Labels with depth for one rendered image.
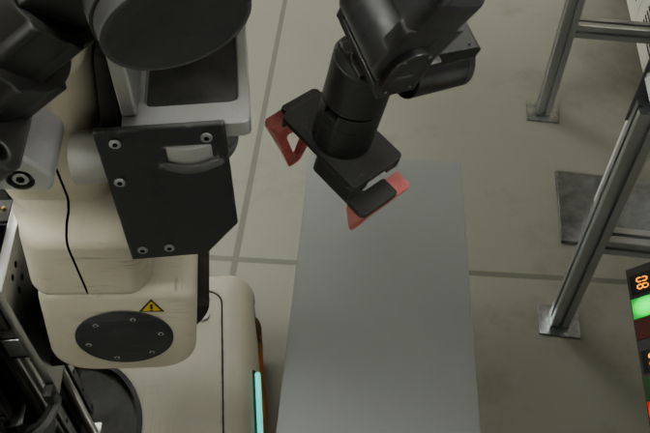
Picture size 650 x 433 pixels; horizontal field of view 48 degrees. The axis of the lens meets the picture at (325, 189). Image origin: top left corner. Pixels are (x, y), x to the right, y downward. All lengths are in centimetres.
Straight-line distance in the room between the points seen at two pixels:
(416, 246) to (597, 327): 80
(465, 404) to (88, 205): 50
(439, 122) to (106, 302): 149
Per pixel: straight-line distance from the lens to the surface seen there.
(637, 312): 101
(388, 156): 69
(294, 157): 77
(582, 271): 160
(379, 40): 54
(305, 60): 233
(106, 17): 35
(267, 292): 174
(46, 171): 46
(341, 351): 96
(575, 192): 201
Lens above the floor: 143
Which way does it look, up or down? 48 degrees down
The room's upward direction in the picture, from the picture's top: straight up
